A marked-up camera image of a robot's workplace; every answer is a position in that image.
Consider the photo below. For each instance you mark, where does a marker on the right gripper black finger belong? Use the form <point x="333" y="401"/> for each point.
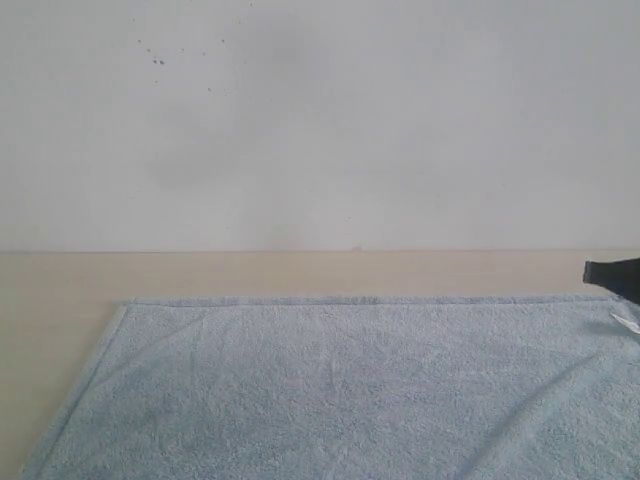
<point x="621" y="277"/>

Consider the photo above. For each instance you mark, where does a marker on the light blue terry towel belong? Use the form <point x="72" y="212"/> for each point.
<point x="354" y="388"/>

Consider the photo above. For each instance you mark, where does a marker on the white towel care label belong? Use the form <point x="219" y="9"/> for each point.
<point x="632" y="326"/>

